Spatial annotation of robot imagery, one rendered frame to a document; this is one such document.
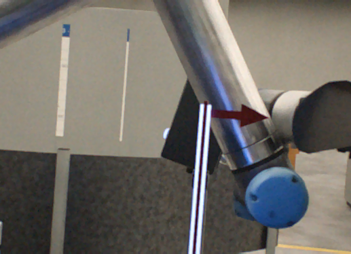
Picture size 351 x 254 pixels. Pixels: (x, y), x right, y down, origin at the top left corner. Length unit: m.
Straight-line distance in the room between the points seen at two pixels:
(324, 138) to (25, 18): 0.46
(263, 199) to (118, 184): 1.60
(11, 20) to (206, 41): 0.31
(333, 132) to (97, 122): 6.07
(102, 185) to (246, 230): 0.70
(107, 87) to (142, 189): 4.36
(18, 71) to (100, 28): 1.00
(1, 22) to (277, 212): 0.47
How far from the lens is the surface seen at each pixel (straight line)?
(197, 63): 0.77
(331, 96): 0.56
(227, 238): 2.61
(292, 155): 8.71
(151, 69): 6.61
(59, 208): 2.28
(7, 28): 0.94
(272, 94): 0.90
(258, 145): 0.77
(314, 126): 0.66
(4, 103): 6.96
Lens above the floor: 1.20
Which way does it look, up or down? 3 degrees down
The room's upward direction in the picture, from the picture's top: 4 degrees clockwise
